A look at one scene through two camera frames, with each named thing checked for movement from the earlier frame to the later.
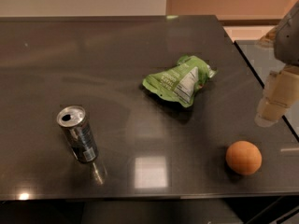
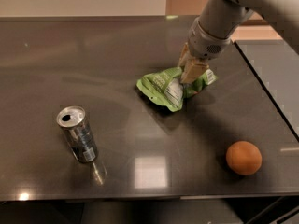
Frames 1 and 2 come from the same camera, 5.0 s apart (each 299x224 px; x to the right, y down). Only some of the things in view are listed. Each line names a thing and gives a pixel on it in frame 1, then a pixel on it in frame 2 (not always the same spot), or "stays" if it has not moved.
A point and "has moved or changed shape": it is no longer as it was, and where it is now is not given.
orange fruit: (243, 158) stays
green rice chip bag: (178, 83) has moved or changed shape
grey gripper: (289, 42) -> (204, 46)
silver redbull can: (74, 122) stays
